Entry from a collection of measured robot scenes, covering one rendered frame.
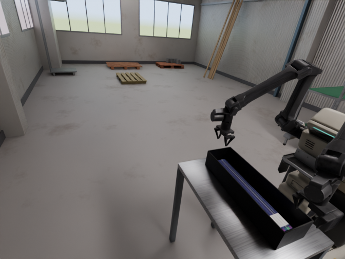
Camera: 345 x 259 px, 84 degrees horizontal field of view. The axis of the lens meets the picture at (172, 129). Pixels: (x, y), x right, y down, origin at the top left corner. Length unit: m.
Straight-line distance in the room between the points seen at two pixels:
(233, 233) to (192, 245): 0.90
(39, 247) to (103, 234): 0.46
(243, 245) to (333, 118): 0.82
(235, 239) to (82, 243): 1.29
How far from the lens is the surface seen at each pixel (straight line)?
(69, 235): 1.99
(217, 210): 1.04
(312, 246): 1.12
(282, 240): 0.97
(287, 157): 1.45
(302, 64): 1.18
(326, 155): 0.82
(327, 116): 1.36
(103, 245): 1.86
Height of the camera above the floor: 1.57
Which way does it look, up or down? 28 degrees down
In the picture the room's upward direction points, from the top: 5 degrees clockwise
